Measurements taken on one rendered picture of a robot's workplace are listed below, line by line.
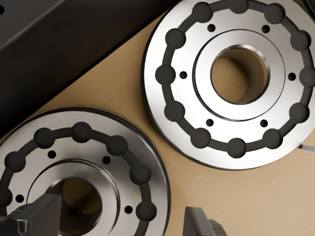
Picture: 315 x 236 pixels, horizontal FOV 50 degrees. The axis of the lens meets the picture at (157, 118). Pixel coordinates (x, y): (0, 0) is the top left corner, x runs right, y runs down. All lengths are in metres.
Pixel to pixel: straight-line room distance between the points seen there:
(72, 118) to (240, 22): 0.10
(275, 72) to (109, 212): 0.11
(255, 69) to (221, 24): 0.03
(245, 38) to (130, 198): 0.10
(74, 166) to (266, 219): 0.12
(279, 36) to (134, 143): 0.10
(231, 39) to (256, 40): 0.01
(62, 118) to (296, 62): 0.13
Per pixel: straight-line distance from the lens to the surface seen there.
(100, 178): 0.18
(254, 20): 0.19
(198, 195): 0.22
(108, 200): 0.18
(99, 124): 0.18
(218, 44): 0.18
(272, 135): 0.19
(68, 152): 0.19
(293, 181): 0.23
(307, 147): 0.20
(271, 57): 0.19
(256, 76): 0.20
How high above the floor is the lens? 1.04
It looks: 89 degrees down
